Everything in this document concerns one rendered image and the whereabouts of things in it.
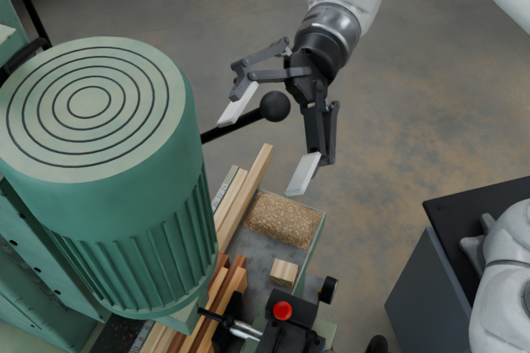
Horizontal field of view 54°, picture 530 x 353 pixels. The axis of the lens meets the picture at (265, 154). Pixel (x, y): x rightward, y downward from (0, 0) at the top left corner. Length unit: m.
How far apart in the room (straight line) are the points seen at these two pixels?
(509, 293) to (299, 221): 0.42
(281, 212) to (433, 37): 1.99
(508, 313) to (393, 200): 1.16
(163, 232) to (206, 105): 1.95
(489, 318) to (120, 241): 0.82
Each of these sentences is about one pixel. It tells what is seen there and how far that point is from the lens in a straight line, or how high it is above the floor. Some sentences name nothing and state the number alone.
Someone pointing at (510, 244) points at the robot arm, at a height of 0.83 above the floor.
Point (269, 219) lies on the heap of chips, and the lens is 1.03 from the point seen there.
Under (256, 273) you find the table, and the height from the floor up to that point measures 0.90.
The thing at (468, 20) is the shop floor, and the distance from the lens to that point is 3.05.
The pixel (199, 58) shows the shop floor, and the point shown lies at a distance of 2.66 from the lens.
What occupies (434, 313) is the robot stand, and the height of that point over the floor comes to 0.41.
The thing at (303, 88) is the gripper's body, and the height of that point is 1.31.
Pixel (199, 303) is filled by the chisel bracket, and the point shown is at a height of 1.05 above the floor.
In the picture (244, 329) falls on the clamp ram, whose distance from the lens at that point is 0.92.
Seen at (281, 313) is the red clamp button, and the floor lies 1.02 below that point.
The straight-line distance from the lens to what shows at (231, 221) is 1.02.
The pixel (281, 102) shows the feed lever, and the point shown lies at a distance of 0.56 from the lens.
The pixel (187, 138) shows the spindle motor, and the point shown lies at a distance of 0.45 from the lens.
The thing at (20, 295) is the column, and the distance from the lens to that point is 0.86.
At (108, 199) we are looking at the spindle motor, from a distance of 0.43.
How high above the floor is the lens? 1.84
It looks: 55 degrees down
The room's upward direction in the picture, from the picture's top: straight up
